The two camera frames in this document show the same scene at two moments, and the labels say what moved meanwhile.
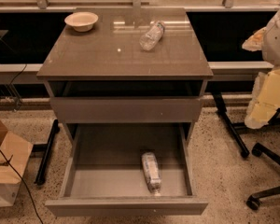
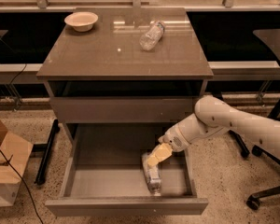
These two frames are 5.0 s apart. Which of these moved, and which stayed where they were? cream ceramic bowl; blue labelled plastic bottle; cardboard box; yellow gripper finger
Moved: yellow gripper finger
Stayed: cardboard box; cream ceramic bowl; blue labelled plastic bottle
